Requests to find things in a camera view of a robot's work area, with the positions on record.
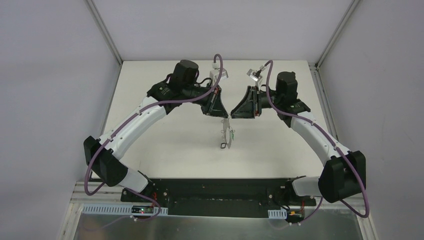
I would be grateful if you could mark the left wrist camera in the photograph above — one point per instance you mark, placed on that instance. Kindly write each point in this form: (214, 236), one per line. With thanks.
(215, 73)

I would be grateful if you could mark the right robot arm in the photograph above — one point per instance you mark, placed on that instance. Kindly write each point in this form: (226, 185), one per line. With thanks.
(344, 171)

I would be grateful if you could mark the white slotted cable duct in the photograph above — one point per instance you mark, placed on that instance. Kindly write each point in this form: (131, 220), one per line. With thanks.
(148, 211)

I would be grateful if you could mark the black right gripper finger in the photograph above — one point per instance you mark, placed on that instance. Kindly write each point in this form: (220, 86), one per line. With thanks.
(247, 99)
(246, 111)

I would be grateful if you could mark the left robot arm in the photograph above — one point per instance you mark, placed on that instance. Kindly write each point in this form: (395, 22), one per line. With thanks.
(103, 154)

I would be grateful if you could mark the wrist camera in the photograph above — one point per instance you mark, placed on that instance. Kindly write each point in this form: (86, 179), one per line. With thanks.
(255, 75)
(215, 73)

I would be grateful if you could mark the aluminium frame rail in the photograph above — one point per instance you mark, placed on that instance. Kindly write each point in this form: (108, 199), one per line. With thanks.
(105, 194)

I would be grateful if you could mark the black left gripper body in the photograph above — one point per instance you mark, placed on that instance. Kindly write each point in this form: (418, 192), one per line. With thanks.
(210, 100)

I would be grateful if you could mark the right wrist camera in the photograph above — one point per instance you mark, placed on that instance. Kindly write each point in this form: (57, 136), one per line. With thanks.
(255, 75)

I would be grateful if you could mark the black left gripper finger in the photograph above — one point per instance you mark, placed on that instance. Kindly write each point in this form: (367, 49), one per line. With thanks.
(211, 111)
(219, 104)

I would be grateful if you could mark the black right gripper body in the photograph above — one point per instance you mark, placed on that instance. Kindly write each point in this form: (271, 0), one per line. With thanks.
(254, 102)

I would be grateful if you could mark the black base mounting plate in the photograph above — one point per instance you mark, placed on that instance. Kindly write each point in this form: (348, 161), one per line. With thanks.
(234, 198)

